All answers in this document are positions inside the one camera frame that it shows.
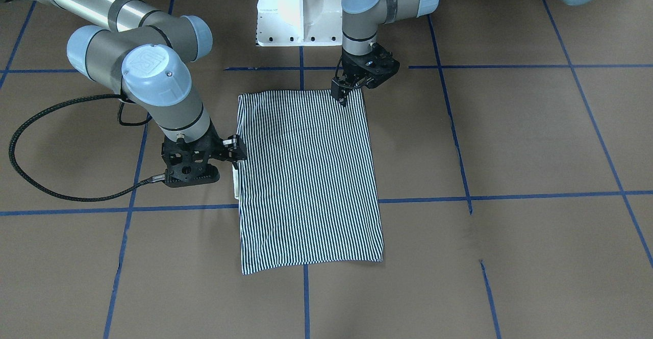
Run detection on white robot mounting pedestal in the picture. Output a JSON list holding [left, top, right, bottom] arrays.
[[255, 0, 342, 47]]

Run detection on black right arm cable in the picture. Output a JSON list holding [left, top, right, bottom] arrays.
[[8, 93, 166, 201]]

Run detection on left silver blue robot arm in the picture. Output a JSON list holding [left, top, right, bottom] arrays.
[[330, 0, 592, 107]]

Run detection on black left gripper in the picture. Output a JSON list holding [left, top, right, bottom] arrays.
[[331, 43, 400, 106]]

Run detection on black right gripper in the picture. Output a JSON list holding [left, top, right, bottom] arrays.
[[161, 125, 247, 188]]

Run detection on navy white striped polo shirt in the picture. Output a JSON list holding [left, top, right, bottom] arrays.
[[235, 90, 384, 275]]

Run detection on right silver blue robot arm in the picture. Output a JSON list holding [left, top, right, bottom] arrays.
[[2, 0, 246, 188]]

